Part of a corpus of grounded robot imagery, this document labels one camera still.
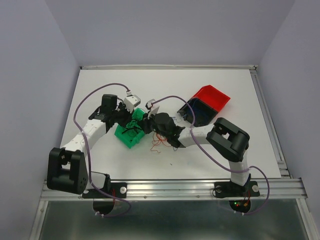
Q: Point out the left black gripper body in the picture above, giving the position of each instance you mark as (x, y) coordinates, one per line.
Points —
(122, 116)

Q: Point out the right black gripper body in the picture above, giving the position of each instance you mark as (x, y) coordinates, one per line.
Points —
(150, 124)

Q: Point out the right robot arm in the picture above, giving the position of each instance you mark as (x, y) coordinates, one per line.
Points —
(230, 141)

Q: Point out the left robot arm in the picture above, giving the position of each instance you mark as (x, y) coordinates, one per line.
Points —
(68, 166)

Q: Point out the green plastic bin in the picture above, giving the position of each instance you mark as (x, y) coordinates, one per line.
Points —
(132, 133)

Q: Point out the red and black bin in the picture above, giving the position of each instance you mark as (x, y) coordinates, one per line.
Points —
(206, 104)

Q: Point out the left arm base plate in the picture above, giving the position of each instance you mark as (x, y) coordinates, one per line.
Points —
(116, 189)

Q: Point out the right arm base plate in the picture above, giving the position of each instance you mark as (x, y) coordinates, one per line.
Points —
(228, 189)

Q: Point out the right aluminium rail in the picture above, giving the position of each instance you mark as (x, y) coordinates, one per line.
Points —
(266, 116)

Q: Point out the aluminium rail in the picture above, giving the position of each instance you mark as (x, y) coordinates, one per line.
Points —
(266, 116)
(186, 190)

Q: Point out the front aluminium rail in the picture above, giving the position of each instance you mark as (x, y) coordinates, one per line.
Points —
(186, 190)

